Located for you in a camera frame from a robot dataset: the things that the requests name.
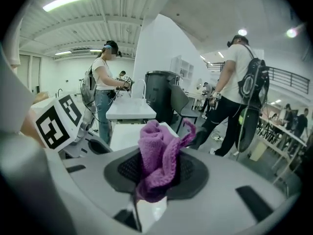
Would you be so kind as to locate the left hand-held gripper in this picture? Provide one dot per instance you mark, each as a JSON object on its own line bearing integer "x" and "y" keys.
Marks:
{"x": 52, "y": 128}

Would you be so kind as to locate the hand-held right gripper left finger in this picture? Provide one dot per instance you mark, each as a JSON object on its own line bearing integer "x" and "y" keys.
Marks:
{"x": 127, "y": 168}

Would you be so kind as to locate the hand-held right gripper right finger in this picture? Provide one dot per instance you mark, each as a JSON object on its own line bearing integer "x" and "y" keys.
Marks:
{"x": 187, "y": 169}

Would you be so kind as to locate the purple cloth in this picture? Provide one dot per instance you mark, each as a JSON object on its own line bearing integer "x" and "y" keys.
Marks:
{"x": 156, "y": 160}

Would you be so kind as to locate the person's left forearm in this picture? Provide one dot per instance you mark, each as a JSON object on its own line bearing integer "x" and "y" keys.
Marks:
{"x": 31, "y": 128}

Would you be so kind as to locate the white power strip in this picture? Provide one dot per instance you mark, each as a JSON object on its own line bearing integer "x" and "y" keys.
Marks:
{"x": 217, "y": 138}

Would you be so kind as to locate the gray chair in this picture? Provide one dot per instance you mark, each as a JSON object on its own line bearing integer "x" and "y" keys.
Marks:
{"x": 181, "y": 99}

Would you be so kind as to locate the cardboard box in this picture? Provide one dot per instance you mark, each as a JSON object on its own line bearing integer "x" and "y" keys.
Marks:
{"x": 256, "y": 152}

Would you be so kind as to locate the dark gray bin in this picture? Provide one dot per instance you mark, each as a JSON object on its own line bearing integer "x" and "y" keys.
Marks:
{"x": 156, "y": 94}

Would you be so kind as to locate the person's beige shirt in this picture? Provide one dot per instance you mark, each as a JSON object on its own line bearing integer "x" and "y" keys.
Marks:
{"x": 12, "y": 94}

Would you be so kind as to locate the white long table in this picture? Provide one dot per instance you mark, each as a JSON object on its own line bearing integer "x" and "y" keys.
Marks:
{"x": 281, "y": 131}

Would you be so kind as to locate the white shelf unit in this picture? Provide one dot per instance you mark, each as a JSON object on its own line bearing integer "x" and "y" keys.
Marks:
{"x": 182, "y": 67}

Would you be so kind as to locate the black metal railing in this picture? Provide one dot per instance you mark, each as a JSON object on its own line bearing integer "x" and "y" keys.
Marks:
{"x": 281, "y": 78}

